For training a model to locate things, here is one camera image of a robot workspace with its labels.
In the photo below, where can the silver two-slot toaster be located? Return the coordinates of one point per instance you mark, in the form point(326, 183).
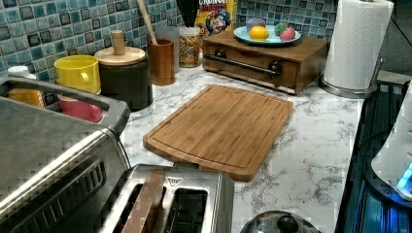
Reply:
point(193, 200)

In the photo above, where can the stainless toaster oven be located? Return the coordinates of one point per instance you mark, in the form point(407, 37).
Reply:
point(57, 172)

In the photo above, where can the bamboo cutting board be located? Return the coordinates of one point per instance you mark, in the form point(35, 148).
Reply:
point(222, 128)

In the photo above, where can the wooden utensil holder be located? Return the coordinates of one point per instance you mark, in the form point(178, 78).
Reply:
point(161, 59)

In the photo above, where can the glass jar of sprinkles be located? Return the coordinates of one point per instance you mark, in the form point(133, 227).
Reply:
point(189, 46)

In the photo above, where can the brown toast slice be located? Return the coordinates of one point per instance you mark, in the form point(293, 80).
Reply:
point(143, 214)

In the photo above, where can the light blue plate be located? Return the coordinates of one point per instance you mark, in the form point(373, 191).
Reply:
point(242, 34)

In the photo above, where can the black canister with wooden lid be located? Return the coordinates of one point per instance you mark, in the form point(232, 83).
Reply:
point(125, 73)

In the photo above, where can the yellow toy lemon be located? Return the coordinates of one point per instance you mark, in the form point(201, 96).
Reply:
point(258, 33)

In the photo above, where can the wooden drawer box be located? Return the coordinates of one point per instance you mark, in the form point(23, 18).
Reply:
point(288, 68)

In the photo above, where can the Cap'n Crunch cereal box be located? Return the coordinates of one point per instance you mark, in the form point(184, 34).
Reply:
point(215, 16)

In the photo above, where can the wooden spoon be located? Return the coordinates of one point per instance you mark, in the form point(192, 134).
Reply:
point(147, 20)

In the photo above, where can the purple toy fruit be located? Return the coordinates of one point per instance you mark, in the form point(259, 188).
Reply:
point(254, 21)

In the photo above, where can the black utensil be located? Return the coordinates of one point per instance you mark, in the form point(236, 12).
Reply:
point(188, 10)

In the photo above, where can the green toy fruit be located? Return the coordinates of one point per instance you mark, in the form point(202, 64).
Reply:
point(280, 28)

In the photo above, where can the red toy strawberry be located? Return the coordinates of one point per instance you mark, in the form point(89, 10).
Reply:
point(288, 34)

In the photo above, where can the glass pot lid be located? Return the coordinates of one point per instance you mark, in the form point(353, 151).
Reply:
point(278, 222)

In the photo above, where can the yellow plastic mug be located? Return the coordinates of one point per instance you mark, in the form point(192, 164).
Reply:
point(78, 71)

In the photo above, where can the pink cup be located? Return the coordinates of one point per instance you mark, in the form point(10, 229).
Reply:
point(80, 109)

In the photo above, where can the metal paper towel holder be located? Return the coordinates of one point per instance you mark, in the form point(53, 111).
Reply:
point(353, 93)

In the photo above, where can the white paper towel roll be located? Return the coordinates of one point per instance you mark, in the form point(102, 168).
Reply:
point(356, 41)

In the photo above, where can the white bottle with orange label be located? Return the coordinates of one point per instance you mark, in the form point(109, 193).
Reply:
point(28, 96)

